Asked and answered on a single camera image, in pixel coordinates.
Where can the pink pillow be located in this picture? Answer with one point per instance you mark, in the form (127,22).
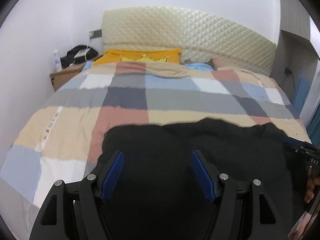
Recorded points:
(223,63)

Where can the yellow crown pillow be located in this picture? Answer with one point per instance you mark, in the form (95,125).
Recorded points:
(116,55)

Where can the wooden nightstand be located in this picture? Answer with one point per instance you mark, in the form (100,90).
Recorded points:
(58,79)

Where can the light blue pillow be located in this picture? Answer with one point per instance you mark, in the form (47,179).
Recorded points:
(200,66)

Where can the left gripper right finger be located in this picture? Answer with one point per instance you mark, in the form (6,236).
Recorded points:
(241,210)

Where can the person's right hand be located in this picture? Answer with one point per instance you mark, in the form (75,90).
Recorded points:
(313,181)

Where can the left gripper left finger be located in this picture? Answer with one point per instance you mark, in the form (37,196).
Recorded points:
(76,210)

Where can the black puffer jacket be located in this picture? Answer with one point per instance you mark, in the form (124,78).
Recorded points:
(157,195)

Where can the blue curtain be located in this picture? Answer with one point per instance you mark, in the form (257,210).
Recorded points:
(313,128)

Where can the wall power socket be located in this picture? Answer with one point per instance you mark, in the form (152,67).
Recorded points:
(95,34)

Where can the black bag on nightstand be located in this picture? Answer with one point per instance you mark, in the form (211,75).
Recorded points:
(78,55)

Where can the white lotion bottle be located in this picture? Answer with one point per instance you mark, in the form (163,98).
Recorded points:
(57,60)

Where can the grey white overhead cabinet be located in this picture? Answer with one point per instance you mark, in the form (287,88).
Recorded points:
(295,19)

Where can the patchwork plaid duvet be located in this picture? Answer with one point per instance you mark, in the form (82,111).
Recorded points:
(63,139)

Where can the cream quilted headboard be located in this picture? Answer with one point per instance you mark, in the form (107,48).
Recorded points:
(200,36)

